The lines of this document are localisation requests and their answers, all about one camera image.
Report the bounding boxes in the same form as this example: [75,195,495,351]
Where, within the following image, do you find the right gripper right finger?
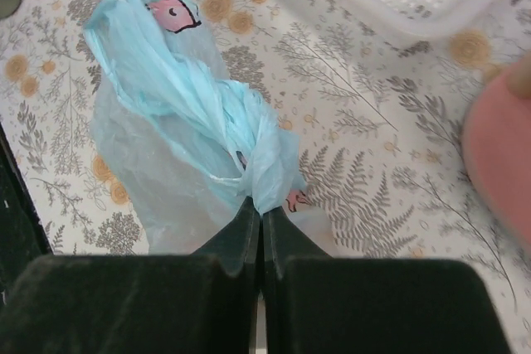
[262,209,510,353]

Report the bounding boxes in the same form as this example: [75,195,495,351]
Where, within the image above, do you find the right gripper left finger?
[1,199,260,353]

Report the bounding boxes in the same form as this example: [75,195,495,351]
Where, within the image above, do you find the blue plastic grocery bag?
[84,0,335,255]

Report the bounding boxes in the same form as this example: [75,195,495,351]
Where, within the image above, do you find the floral table mat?
[1,0,530,316]

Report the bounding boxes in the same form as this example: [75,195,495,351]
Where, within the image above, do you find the pink three-tier shelf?
[461,55,530,246]

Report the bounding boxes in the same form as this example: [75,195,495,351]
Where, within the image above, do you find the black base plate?
[0,132,52,307]

